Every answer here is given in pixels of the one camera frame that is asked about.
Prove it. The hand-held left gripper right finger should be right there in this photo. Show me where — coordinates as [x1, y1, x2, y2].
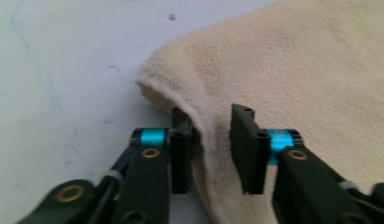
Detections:
[229, 104, 272, 195]

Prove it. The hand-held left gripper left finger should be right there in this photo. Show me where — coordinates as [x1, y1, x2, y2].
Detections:
[170, 106, 193, 194]

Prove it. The cream towel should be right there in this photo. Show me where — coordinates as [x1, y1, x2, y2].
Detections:
[135, 0, 384, 224]

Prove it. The white foam mat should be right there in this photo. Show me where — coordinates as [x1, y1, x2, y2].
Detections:
[0, 0, 277, 224]

